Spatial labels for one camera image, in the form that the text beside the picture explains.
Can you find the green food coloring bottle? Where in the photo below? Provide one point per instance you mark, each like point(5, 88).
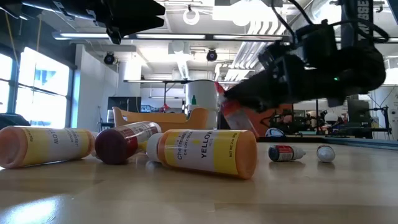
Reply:
point(193, 101)

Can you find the blue white round object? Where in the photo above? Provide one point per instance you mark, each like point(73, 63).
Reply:
point(275, 132)

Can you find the orange food coloring bottle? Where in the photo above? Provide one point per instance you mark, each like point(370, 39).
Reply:
point(241, 121)

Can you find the large window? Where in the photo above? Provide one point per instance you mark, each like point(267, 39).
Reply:
point(43, 81)
point(5, 81)

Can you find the small white-capped dye bottle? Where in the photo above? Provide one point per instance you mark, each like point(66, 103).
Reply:
point(326, 153)
point(284, 153)

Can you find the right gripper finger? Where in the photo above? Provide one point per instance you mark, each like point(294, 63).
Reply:
point(255, 93)

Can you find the black monitor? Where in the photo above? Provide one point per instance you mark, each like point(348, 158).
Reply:
point(124, 104)
point(357, 112)

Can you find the black aluminium table frame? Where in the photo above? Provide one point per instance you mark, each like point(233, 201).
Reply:
point(311, 139)

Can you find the orange plastic bin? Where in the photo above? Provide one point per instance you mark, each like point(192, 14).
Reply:
point(177, 118)

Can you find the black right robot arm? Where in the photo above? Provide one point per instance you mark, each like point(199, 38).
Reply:
point(360, 71)

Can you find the black ceiling spotlight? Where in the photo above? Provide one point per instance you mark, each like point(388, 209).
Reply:
point(211, 55)
point(109, 58)

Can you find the white cylindrical container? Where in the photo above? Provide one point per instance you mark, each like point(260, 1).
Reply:
point(203, 96)

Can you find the yellow food coloring bottle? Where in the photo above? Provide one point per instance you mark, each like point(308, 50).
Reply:
point(46, 144)
point(202, 152)

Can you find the red food coloring bottle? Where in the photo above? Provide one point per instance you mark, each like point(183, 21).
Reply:
point(118, 144)

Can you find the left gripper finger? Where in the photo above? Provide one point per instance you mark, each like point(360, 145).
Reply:
point(143, 25)
point(143, 9)

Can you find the long ceiling light strip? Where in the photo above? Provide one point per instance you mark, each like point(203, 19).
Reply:
point(171, 36)

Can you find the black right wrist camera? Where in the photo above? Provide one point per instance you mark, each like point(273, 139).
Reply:
point(315, 43)

